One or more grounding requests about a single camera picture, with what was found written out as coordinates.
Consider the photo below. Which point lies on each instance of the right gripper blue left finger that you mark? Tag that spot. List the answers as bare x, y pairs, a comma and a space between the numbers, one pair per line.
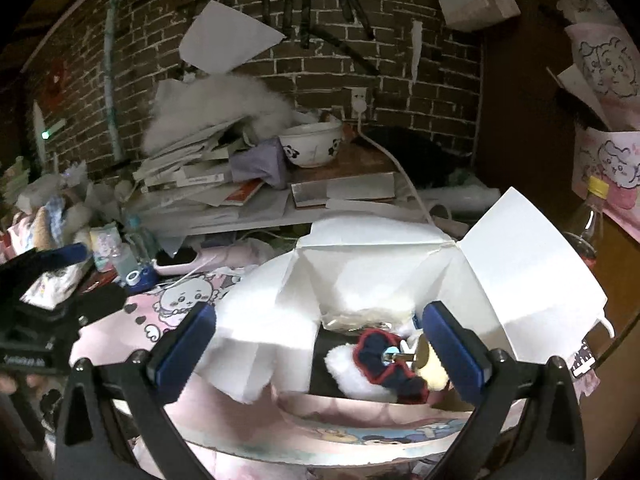
178, 351

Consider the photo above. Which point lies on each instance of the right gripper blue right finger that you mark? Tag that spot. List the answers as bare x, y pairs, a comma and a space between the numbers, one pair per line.
464, 357

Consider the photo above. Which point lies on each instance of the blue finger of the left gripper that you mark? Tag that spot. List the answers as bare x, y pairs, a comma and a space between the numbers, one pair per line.
62, 257

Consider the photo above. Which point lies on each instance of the navy red plush costume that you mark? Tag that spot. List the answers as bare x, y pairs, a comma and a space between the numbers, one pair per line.
371, 358

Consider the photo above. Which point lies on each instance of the yellow sponge with clip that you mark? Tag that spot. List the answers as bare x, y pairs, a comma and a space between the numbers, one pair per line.
429, 367

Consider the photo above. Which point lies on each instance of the brown plush toy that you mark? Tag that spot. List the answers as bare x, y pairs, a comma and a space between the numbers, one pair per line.
48, 228

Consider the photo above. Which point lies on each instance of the Kotex pad pack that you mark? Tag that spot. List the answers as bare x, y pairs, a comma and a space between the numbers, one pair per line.
104, 240

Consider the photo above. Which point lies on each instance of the clear bottle white cap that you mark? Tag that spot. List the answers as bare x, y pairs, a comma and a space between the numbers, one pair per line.
124, 261

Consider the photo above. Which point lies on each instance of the green bottle teal cap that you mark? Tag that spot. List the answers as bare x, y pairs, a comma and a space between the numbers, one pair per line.
140, 239

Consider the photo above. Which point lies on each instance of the blue white contact lens case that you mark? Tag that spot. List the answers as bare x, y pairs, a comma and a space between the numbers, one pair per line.
141, 280

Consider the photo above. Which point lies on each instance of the pink cartoon cardboard box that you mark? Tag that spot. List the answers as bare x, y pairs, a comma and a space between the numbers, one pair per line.
513, 280

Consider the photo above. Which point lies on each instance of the white pink power strip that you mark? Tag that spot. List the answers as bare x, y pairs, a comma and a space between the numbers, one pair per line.
186, 260

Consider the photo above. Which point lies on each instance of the clear plastic bag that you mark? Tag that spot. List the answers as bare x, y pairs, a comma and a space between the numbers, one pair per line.
353, 322

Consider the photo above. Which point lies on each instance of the stack of books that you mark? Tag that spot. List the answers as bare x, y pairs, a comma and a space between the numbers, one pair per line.
192, 177

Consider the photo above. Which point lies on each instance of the yellow cap bottle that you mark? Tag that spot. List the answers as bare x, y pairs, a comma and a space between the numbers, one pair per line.
585, 231

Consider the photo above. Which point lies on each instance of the white fluffy fur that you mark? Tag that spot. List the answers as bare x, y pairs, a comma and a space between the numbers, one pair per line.
183, 109

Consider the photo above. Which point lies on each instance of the purple cloth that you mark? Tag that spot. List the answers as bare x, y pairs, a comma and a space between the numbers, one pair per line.
266, 162

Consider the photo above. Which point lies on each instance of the white panda bowl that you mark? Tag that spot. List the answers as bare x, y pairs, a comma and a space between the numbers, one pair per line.
312, 145

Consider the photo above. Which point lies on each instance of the white paper on wall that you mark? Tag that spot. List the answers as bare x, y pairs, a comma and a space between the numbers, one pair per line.
221, 39

